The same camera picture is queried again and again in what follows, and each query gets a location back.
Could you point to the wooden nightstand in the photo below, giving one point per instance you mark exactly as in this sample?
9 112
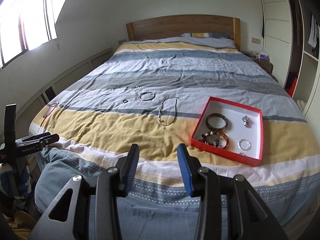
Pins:
266 66

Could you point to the wooden headboard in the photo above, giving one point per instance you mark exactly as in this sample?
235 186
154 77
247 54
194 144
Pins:
175 27

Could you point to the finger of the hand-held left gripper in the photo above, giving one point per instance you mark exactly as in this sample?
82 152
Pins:
50 139
37 137

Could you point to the thin silver bangle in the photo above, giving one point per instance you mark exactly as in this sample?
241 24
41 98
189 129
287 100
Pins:
146 100

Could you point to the yellow cloth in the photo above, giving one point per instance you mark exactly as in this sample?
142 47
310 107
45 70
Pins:
22 221

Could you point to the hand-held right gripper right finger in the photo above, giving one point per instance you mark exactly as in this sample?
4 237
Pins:
185 170

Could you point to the low white wall cabinet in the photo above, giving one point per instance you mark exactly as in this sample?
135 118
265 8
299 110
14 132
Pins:
75 72

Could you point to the striped pillow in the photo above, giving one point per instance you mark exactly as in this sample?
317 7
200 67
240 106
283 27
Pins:
207 36

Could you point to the golden brown bangle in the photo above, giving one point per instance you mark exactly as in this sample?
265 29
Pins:
207 123

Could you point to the tissue box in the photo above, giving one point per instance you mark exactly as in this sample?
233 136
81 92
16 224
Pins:
264 56

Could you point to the white wardrobe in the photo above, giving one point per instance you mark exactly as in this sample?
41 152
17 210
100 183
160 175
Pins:
275 30

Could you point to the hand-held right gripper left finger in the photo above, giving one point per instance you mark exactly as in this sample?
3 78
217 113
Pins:
132 170

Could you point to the red shallow cardboard box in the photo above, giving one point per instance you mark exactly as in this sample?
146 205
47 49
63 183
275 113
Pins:
235 132

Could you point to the hanging striped shirt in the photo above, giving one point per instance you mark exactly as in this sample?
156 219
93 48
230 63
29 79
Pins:
313 35

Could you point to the wall switch plate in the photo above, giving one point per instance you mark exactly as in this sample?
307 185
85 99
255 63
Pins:
121 42
255 40

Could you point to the bed with striped duvet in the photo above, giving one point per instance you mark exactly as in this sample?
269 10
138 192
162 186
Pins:
175 67

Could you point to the red object in wardrobe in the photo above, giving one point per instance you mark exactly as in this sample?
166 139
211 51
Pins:
293 87

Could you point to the window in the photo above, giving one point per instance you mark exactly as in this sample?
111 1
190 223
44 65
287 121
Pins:
27 25

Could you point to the dark hanging cloth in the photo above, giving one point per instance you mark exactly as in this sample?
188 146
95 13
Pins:
262 27

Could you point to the amber orange bangle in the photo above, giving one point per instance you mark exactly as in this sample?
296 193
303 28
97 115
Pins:
225 140

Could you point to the person's jeans leg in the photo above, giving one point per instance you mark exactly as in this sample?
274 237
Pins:
155 217

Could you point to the silver ornate brooch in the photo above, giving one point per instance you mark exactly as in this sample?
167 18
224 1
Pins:
245 121

